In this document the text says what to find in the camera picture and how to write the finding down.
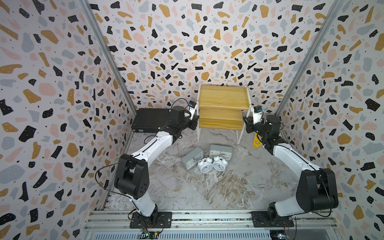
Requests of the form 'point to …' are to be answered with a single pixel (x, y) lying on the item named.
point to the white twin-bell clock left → (205, 164)
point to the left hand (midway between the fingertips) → (198, 115)
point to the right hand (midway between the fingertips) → (245, 117)
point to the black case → (150, 120)
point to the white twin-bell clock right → (219, 163)
